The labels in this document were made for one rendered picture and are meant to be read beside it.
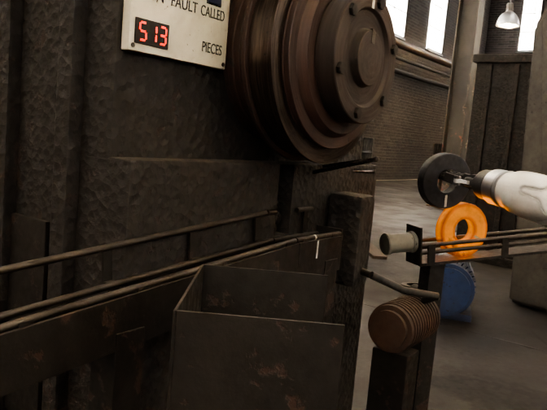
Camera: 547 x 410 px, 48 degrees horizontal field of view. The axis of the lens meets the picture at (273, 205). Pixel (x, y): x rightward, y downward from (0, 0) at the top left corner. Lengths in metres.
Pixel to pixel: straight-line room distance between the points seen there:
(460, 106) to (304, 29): 9.09
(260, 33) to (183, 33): 0.15
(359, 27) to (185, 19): 0.37
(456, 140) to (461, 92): 0.76
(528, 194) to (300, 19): 0.63
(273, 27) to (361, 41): 0.21
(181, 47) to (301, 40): 0.23
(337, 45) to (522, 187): 0.54
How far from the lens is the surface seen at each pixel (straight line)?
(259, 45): 1.25
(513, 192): 1.49
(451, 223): 1.80
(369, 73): 1.36
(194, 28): 1.25
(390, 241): 1.69
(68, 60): 1.19
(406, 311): 1.61
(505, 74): 5.57
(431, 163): 1.74
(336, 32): 1.26
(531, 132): 4.09
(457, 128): 10.28
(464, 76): 10.34
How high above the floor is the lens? 0.94
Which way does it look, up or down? 7 degrees down
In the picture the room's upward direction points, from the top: 5 degrees clockwise
